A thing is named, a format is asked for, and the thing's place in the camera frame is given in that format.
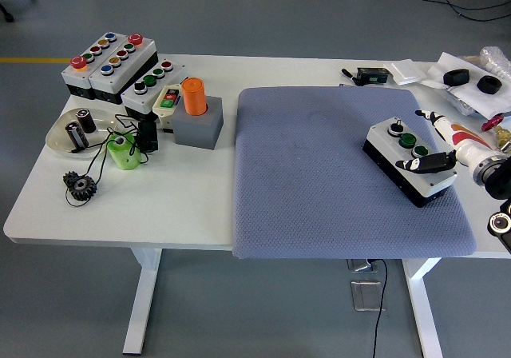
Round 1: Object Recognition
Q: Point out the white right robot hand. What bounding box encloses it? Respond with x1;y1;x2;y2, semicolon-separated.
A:
394;109;498;175

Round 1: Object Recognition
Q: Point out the clear shallow dish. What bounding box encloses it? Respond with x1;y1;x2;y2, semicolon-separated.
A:
46;108;121;160

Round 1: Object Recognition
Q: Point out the orange ribbed cylinder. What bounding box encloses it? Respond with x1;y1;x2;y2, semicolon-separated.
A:
181;77;208;117

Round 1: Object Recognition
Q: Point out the white table leg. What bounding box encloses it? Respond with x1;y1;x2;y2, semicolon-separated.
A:
121;248;163;355
402;257;444;358

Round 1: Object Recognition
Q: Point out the grey four-control button box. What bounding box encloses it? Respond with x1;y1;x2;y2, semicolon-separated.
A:
121;58;188;121
362;117;458;209

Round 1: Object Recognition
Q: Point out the thin black wire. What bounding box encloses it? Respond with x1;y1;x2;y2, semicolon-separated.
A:
65;113;160;208

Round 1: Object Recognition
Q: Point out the green plastic cylinder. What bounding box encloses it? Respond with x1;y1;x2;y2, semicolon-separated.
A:
105;133;143;171

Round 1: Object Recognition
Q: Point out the brass valve red handle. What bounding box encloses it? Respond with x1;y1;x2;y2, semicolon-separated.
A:
481;114;511;153

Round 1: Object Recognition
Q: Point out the grey square block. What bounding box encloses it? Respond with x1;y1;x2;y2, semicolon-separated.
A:
171;96;224;150

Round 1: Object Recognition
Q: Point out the small black device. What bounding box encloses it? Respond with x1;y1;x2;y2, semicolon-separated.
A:
135;120;160;153

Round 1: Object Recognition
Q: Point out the black cylindrical capacitor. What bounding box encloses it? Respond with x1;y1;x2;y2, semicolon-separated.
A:
75;109;97;134
65;121;89;150

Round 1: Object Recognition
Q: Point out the grey five-button control box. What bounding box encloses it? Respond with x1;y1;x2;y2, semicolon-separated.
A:
61;31;121;100
87;33;160;105

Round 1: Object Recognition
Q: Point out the metal floor socket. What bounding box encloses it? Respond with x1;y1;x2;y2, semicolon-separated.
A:
347;258;379;273

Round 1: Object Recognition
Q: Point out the grey-blue textured mat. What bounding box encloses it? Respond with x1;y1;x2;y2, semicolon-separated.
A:
231;86;478;261

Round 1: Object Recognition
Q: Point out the black rubber ring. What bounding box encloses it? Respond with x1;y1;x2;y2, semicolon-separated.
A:
442;68;471;87
477;75;503;94

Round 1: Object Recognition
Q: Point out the black power cable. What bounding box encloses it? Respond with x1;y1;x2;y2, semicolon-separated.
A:
370;258;389;358

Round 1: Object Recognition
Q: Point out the white foam sheet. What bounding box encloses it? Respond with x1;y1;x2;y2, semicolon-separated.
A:
422;52;511;120

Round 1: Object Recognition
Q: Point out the small black module box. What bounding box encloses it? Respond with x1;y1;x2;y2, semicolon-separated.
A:
356;66;389;86

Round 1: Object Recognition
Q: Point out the beige red-green switch pendant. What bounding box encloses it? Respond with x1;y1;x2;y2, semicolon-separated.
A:
152;84;184;119

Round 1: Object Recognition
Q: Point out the clear plastic bag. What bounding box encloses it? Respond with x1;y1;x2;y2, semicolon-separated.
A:
443;88;478;116

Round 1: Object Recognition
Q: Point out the metal floor plate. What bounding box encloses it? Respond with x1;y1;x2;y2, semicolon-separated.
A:
350;280;386;312

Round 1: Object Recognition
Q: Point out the black metal gear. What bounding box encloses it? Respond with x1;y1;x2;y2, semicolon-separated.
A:
62;170;98;203

